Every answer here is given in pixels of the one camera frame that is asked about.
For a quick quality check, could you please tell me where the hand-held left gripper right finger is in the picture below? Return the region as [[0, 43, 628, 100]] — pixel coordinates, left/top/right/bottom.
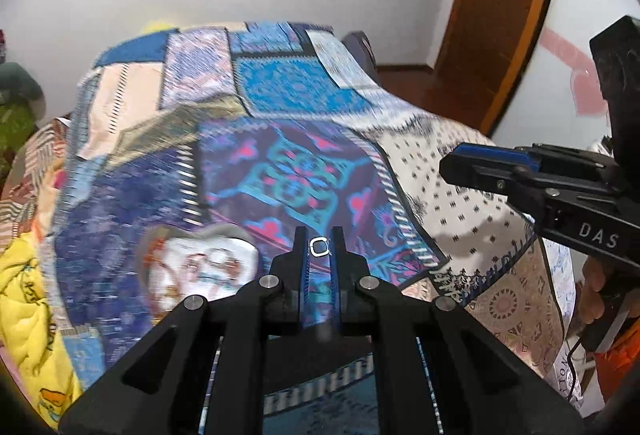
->
[[330, 226, 587, 435]]

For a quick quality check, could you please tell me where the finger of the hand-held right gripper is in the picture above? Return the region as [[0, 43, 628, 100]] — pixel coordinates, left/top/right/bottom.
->
[[456, 142, 543, 172], [439, 154, 551, 218]]

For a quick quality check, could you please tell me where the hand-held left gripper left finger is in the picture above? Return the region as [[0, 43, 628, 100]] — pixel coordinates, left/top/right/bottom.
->
[[57, 226, 311, 435]]

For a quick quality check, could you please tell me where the gold bead bracelet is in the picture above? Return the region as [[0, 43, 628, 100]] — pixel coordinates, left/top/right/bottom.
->
[[187, 249, 241, 280]]

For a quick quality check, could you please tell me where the heart-shaped tin box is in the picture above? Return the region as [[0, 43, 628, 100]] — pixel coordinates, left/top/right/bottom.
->
[[136, 221, 262, 317]]

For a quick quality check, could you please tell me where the person's right hand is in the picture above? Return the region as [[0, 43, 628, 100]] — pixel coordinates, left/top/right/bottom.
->
[[580, 259, 627, 332]]

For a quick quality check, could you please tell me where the blue patchwork blanket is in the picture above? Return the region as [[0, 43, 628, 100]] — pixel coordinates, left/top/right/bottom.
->
[[49, 19, 575, 435]]

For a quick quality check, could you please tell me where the brown wooden door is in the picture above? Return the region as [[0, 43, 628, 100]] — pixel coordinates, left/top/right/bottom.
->
[[432, 0, 560, 137]]

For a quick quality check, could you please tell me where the white heart-print wardrobe door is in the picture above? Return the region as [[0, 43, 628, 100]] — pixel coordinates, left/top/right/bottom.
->
[[492, 0, 640, 157]]

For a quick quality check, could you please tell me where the yellow quilt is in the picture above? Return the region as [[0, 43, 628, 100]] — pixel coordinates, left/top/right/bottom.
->
[[0, 229, 85, 432]]

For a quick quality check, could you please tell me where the yellow round object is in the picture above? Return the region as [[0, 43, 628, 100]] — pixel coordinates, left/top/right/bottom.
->
[[142, 18, 177, 34]]

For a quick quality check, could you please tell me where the striped orange blanket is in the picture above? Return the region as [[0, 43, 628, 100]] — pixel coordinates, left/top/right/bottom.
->
[[0, 115, 75, 258]]

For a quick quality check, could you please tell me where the green patterned cloth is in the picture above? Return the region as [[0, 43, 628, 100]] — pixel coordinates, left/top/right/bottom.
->
[[0, 102, 42, 168]]

